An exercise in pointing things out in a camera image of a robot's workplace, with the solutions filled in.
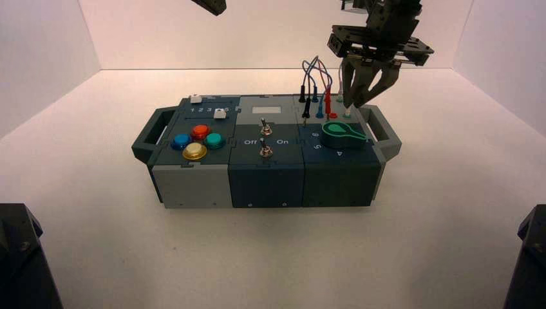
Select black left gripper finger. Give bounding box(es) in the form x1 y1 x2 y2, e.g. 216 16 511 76
191 0 228 17

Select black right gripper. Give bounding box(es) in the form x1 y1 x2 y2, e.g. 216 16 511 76
327 0 435 109

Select white jumper wire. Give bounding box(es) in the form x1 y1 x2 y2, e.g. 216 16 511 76
338 64 353 119

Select green rotary knob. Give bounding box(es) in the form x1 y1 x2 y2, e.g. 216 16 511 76
321 121 368 149

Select red round push button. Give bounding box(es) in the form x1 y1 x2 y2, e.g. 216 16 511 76
190 124 212 141

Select teal round push button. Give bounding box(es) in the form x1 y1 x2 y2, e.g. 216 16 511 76
203 132 226 151

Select grey and teal task box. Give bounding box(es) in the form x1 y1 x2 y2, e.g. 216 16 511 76
131 93 402 210

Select blue round push button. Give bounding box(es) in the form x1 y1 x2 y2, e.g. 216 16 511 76
171 133 193 151

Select yellow round push button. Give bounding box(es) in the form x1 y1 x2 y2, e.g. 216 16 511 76
182 142 208 161

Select red jumper wire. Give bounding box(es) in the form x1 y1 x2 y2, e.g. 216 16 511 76
316 59 338 120

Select black, blue, red jumper cables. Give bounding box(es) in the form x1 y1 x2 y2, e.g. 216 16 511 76
301 59 334 119

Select black jumper wire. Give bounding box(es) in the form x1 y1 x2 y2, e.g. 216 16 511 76
297 56 319 127

